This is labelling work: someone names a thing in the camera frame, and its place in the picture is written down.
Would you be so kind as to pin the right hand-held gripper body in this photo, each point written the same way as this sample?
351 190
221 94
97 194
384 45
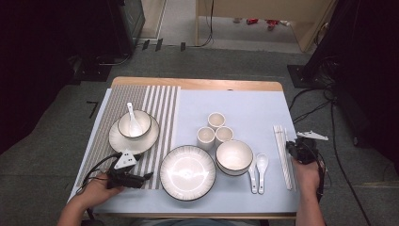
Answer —
307 150

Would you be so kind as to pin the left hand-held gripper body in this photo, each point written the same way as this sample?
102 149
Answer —
122 180

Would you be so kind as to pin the bundle of white chopsticks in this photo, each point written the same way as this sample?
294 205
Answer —
279 141

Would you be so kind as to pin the white plate with dark rim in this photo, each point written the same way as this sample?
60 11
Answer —
125 146
188 172

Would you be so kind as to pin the white ceramic soup spoon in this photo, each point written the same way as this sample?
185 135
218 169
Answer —
253 183
135 127
262 161

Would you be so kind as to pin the white bowl with dark rim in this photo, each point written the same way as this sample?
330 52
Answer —
234 174
233 155
144 122

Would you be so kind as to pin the person's left hand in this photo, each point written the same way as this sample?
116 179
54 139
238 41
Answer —
94 194

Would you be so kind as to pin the pale blue table sheet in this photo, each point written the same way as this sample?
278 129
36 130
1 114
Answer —
251 106

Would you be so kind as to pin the cream ceramic cup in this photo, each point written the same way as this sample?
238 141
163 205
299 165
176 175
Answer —
206 135
224 134
216 120

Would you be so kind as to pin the striped woven placemat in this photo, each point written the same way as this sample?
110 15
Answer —
125 97

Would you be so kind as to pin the black curtain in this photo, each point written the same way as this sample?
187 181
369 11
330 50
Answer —
31 62
376 62

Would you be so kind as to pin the black stand foot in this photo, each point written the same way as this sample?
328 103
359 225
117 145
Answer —
91 72

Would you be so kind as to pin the small white object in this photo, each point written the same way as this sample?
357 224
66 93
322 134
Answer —
285 23

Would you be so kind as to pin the small red object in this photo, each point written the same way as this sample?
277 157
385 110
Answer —
252 21
272 24

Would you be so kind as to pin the beige wooden cabinet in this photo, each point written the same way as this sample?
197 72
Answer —
266 8

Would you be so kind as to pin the dark equipment box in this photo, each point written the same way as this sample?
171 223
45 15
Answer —
131 25

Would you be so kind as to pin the black metal stand base plate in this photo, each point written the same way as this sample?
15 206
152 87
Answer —
301 77

